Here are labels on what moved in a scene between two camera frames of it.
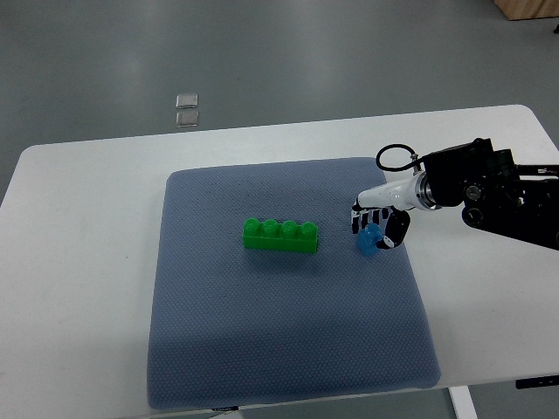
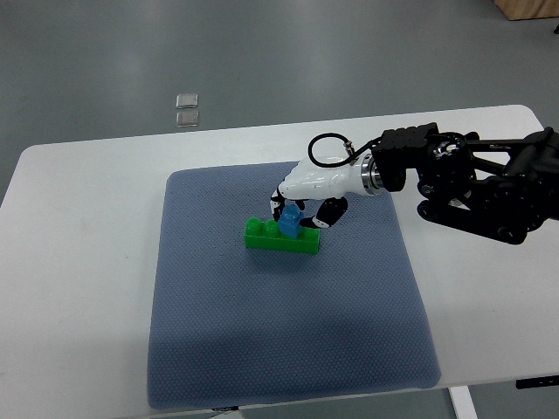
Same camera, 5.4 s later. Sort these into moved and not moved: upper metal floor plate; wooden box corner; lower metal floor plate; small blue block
Moved: small blue block
Not moved: wooden box corner; lower metal floor plate; upper metal floor plate
